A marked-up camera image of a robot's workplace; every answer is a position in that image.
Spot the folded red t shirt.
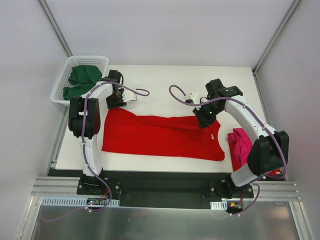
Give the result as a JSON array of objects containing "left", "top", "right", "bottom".
[{"left": 227, "top": 139, "right": 281, "bottom": 176}]

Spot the red t shirt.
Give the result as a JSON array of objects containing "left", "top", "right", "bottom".
[
  {"left": 102, "top": 108, "right": 225, "bottom": 162},
  {"left": 227, "top": 139, "right": 281, "bottom": 176}
]

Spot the green t shirt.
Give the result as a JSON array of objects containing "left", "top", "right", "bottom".
[{"left": 63, "top": 65, "right": 102, "bottom": 101}]

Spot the white plastic basket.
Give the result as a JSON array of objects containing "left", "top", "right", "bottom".
[{"left": 50, "top": 55, "right": 109, "bottom": 107}]

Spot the left aluminium frame post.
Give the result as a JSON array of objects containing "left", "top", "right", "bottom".
[{"left": 37, "top": 0, "right": 73, "bottom": 57}]

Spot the right white cable duct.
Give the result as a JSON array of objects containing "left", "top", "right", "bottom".
[{"left": 210, "top": 200, "right": 228, "bottom": 211}]

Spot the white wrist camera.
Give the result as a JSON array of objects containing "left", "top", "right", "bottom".
[
  {"left": 183, "top": 93, "right": 200, "bottom": 104},
  {"left": 122, "top": 89, "right": 138, "bottom": 103}
]

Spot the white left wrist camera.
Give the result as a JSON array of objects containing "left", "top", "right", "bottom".
[{"left": 122, "top": 89, "right": 138, "bottom": 103}]

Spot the aluminium frame post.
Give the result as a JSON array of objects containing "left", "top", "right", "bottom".
[
  {"left": 37, "top": 0, "right": 73, "bottom": 57},
  {"left": 252, "top": 0, "right": 303, "bottom": 76}
]

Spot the folded pink t shirt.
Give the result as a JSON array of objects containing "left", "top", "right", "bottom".
[{"left": 227, "top": 128, "right": 253, "bottom": 171}]

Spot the left white cable duct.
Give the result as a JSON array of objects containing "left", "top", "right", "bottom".
[{"left": 42, "top": 196, "right": 120, "bottom": 208}]

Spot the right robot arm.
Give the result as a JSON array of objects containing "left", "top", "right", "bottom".
[{"left": 193, "top": 79, "right": 289, "bottom": 199}]

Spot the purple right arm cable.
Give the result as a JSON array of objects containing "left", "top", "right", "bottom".
[{"left": 168, "top": 84, "right": 288, "bottom": 221}]

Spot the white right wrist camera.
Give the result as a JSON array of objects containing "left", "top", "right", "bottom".
[{"left": 183, "top": 93, "right": 200, "bottom": 104}]

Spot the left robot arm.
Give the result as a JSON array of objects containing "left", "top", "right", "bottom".
[{"left": 68, "top": 70, "right": 127, "bottom": 195}]

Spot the right aluminium frame post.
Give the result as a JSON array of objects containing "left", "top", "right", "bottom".
[{"left": 252, "top": 0, "right": 303, "bottom": 76}]

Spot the aluminium front rail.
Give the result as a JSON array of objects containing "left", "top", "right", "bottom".
[{"left": 31, "top": 168, "right": 302, "bottom": 202}]

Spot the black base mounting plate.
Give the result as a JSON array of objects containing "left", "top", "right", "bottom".
[{"left": 48, "top": 169, "right": 254, "bottom": 209}]

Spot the white cable duct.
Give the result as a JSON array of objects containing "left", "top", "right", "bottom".
[
  {"left": 210, "top": 200, "right": 228, "bottom": 211},
  {"left": 42, "top": 196, "right": 120, "bottom": 208}
]

